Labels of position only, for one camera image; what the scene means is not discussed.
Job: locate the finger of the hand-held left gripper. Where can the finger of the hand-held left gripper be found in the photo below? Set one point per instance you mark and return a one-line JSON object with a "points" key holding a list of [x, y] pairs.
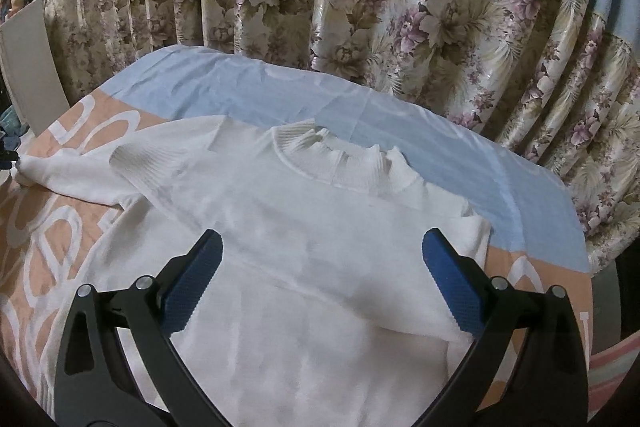
{"points": [[6, 157]]}

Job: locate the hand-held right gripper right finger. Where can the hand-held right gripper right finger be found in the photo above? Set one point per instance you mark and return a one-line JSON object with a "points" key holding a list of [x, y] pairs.
{"points": [[450, 282]]}

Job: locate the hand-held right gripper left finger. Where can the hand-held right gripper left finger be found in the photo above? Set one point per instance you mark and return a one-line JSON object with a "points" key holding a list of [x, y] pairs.
{"points": [[192, 279]]}

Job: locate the white knit sweater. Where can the white knit sweater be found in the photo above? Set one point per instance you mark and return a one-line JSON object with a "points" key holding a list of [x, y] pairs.
{"points": [[310, 247]]}

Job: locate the beige board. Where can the beige board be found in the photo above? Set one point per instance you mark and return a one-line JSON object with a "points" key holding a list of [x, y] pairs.
{"points": [[30, 57]]}

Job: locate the yellow plush toy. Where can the yellow plush toy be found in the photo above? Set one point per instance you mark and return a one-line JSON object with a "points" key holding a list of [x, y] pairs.
{"points": [[16, 2]]}

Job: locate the pink striped cloth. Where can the pink striped cloth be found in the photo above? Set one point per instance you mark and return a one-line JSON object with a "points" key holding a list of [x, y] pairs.
{"points": [[612, 359]]}

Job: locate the blue and orange bed sheet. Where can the blue and orange bed sheet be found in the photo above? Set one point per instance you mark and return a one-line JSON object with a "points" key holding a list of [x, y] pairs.
{"points": [[280, 92]]}

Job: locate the floral curtain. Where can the floral curtain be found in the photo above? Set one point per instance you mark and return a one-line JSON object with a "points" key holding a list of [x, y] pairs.
{"points": [[400, 7]]}

